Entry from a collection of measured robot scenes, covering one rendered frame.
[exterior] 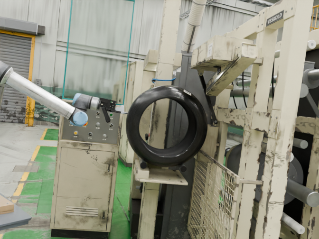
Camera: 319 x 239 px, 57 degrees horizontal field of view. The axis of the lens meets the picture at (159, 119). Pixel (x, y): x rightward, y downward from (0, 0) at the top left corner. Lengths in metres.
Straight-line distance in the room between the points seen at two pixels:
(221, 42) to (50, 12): 10.04
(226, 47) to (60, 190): 1.90
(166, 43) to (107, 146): 1.05
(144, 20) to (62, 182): 9.73
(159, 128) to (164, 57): 0.57
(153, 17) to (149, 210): 10.16
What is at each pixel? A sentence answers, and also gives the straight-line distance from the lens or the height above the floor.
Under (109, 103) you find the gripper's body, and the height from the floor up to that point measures 1.29.
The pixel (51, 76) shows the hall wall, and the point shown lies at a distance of 11.18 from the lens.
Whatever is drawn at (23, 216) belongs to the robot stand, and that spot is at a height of 0.60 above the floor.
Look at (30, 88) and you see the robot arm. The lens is 1.91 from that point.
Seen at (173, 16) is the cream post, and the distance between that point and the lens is 2.45.
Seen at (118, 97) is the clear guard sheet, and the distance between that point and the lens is 2.69.
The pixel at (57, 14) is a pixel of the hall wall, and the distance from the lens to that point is 11.54.
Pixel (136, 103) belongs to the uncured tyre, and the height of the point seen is 1.32.
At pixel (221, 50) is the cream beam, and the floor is 1.69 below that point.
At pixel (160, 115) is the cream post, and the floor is 1.23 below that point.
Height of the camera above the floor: 1.35
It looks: 4 degrees down
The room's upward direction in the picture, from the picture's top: 7 degrees clockwise
